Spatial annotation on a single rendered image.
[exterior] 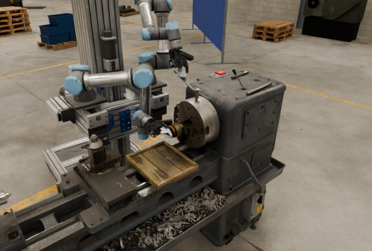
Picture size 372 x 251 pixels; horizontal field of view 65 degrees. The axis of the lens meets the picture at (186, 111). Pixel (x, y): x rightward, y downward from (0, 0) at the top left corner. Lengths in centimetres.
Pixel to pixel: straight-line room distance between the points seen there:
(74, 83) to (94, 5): 59
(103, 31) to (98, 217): 123
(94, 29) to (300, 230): 228
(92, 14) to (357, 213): 278
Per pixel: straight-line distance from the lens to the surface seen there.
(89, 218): 154
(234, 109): 176
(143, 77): 176
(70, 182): 175
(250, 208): 242
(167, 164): 182
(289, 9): 1234
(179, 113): 181
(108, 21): 220
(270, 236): 270
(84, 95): 203
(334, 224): 300
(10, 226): 159
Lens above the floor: 198
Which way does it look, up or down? 26 degrees down
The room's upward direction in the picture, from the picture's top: 1 degrees clockwise
